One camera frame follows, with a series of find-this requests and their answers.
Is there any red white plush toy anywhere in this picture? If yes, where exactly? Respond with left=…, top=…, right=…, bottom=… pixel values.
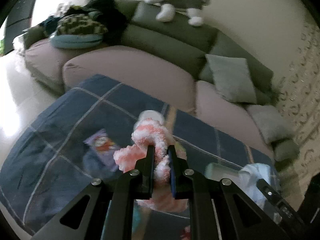
left=180, top=226, right=191, bottom=240

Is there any light blue face mask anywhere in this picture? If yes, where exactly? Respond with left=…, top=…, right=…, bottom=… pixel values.
left=238, top=163, right=280, bottom=209

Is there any pink white fuzzy sock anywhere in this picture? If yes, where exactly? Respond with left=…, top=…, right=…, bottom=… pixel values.
left=113, top=118, right=188, bottom=213

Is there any teal plastic toy case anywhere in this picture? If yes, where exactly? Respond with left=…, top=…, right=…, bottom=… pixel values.
left=131, top=203, right=152, bottom=240

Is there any teal rimmed white tray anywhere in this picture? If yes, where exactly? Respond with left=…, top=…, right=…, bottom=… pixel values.
left=205, top=163, right=280, bottom=222

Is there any purple cartoon snack packet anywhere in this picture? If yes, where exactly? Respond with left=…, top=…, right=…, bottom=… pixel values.
left=84, top=129, right=120, bottom=172

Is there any small green pillow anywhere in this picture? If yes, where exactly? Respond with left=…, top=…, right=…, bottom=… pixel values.
left=271, top=139, right=299, bottom=162

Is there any blue plaid table cloth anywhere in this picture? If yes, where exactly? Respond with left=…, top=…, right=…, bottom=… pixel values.
left=1, top=75, right=280, bottom=239

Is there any grey white throw pillow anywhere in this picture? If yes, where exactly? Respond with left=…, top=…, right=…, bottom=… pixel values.
left=246, top=105, right=293, bottom=144

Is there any white pill bottle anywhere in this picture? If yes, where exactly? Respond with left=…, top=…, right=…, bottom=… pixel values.
left=138, top=110, right=165, bottom=125

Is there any patterned beige curtain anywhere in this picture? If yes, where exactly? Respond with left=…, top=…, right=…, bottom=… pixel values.
left=274, top=22, right=320, bottom=176

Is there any grey green sofa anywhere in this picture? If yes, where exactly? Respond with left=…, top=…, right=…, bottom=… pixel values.
left=21, top=0, right=301, bottom=160

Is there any leopard print cushion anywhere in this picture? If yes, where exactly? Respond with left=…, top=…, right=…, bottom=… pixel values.
left=56, top=14, right=107, bottom=35

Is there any dark clothes pile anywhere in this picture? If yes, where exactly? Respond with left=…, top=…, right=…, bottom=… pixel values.
left=39, top=0, right=127, bottom=45

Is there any dark cabinet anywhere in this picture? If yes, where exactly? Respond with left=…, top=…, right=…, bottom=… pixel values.
left=3, top=0, right=36, bottom=55

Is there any grey husky plush toy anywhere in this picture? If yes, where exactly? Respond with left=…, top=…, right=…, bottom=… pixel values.
left=144, top=0, right=210, bottom=27

